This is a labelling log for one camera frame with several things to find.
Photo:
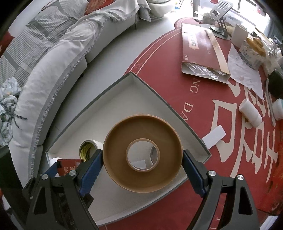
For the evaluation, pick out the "white electrical plug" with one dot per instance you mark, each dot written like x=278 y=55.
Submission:
x=140 y=165

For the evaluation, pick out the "white rectangular block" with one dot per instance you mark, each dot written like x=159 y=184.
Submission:
x=213 y=137

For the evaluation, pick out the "red flat envelope box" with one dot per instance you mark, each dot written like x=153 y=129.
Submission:
x=202 y=55

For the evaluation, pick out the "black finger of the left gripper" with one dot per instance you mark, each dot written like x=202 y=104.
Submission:
x=46 y=175

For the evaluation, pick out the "red cushion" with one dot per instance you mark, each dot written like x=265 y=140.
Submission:
x=95 y=5

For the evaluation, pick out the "grey sofa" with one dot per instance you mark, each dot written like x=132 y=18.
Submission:
x=33 y=74

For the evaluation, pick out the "white paper sheet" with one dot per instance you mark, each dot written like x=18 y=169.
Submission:
x=242 y=73

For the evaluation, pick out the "white teal round jar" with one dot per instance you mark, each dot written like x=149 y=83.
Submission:
x=277 y=108

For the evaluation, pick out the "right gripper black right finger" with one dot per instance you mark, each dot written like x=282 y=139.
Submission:
x=239 y=210

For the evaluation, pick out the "metal phone stand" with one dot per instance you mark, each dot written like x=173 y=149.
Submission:
x=217 y=13

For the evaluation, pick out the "red cigarette box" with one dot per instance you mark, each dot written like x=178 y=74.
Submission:
x=64 y=166

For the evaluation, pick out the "black box on table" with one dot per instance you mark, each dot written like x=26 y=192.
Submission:
x=276 y=84

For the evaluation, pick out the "white bottle lying on table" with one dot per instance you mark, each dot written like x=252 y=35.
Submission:
x=248 y=110

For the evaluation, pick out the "brown tape spool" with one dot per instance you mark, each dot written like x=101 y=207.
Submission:
x=142 y=137

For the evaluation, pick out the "paper food cup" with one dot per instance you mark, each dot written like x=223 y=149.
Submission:
x=252 y=52

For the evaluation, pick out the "grey striped pillow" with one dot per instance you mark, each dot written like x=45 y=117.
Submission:
x=52 y=22

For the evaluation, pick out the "red round table mat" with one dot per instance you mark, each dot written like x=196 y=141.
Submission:
x=230 y=116

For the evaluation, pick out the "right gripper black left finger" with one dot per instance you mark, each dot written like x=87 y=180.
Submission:
x=62 y=202

